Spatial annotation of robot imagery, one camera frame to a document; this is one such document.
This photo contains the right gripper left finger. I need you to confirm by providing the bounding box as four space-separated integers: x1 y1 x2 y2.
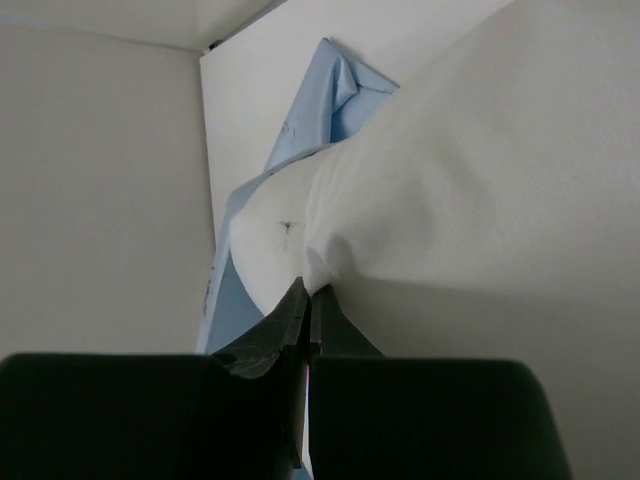
213 277 308 465

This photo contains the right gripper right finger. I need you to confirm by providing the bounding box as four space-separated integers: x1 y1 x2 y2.
309 285 384 360

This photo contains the white pillow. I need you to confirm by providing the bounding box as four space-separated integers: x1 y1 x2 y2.
230 1 639 380

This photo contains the light blue pillowcase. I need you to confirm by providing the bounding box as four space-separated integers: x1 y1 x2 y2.
196 39 398 354

